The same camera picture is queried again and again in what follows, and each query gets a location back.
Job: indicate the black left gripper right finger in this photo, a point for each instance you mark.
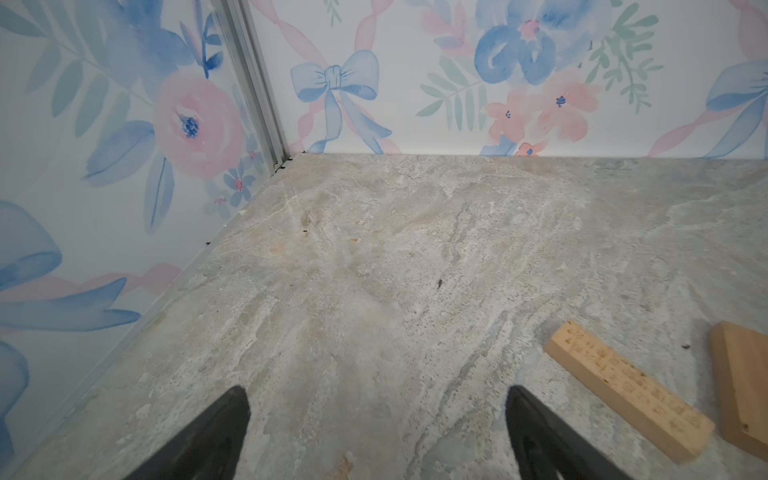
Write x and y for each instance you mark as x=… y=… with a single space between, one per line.
x=546 y=447

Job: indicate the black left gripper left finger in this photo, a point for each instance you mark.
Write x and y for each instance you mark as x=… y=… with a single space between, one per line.
x=209 y=447

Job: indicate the plain wooden block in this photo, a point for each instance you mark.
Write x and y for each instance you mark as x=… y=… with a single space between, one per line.
x=739 y=357

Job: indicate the aluminium corner post left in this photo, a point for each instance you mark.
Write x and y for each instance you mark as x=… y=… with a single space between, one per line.
x=242 y=43

